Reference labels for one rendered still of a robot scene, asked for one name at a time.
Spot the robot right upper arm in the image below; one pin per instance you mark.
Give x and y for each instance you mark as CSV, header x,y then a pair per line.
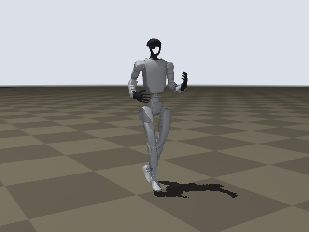
x,y
138,67

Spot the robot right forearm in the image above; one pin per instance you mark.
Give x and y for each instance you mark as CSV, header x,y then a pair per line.
x,y
131,88

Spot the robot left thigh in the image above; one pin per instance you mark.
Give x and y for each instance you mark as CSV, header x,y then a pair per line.
x,y
163,126

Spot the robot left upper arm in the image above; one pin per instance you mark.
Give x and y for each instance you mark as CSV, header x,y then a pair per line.
x,y
170,75

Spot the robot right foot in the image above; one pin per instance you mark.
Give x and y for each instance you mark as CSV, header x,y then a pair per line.
x,y
155,185

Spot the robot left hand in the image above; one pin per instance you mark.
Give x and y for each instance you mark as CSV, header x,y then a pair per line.
x,y
184,84

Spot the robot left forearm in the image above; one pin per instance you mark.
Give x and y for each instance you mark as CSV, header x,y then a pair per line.
x,y
177,88

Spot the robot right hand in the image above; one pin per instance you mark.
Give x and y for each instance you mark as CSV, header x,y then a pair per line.
x,y
139,96

